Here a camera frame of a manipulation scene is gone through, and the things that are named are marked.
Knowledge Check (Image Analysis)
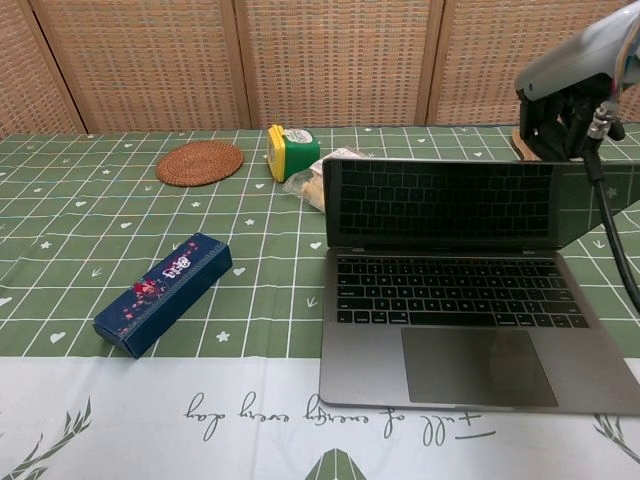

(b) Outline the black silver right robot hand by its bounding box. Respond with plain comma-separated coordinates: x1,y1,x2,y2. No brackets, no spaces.
514,0,640,162

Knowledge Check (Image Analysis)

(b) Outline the blue flower print box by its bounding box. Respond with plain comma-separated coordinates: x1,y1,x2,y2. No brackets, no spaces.
93,232,234,360

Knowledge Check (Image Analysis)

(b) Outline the silver laptop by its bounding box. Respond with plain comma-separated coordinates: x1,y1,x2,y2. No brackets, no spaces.
318,154,640,417

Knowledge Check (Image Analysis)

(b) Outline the green checked tablecloth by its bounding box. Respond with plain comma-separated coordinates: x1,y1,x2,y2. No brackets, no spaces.
0,123,640,480

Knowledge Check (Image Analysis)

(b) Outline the clear bag of bread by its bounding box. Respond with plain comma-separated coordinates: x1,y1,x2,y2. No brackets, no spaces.
282,147,361,214

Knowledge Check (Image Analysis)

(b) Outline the green yellow lidded container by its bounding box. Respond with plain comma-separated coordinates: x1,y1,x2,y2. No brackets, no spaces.
266,124,321,182

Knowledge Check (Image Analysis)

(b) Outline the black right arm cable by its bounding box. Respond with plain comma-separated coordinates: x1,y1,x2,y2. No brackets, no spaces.
584,98,640,307

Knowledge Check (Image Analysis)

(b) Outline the round woven rattan coaster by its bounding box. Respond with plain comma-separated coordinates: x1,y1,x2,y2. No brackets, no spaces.
155,140,245,188

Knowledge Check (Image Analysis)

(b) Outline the brown spout pouch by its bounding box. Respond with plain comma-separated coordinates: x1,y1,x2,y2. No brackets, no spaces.
512,127,544,162

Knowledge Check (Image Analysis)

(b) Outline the bamboo folding screen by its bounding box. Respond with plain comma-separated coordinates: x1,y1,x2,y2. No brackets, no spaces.
0,0,640,136

